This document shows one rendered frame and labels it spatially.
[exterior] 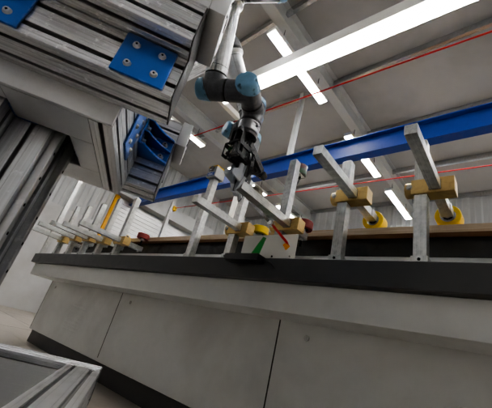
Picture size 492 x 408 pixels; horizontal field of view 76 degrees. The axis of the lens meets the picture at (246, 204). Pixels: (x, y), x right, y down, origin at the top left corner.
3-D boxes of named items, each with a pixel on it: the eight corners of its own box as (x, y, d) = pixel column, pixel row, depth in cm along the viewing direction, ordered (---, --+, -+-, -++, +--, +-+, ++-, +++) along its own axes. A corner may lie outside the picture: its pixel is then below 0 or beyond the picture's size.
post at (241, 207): (222, 275, 132) (249, 177, 151) (217, 274, 134) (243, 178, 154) (228, 278, 134) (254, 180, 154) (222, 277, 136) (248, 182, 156)
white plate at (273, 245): (293, 259, 113) (298, 233, 117) (239, 257, 129) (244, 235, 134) (294, 260, 113) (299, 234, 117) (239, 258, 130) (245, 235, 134)
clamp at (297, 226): (297, 228, 118) (299, 216, 120) (268, 230, 127) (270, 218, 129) (304, 235, 122) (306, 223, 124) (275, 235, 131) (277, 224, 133)
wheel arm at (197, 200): (196, 203, 119) (199, 193, 121) (190, 204, 121) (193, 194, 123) (262, 246, 147) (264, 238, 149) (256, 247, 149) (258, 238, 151)
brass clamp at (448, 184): (454, 189, 90) (454, 173, 92) (403, 193, 99) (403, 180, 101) (458, 198, 94) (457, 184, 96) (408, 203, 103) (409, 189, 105)
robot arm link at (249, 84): (221, 86, 99) (228, 111, 109) (255, 88, 96) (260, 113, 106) (227, 68, 102) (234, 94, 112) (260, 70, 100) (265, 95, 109)
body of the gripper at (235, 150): (219, 158, 103) (229, 129, 108) (236, 172, 109) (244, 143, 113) (237, 153, 98) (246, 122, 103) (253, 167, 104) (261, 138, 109)
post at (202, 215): (188, 257, 151) (214, 176, 169) (181, 257, 154) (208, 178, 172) (194, 261, 154) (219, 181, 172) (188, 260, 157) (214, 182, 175)
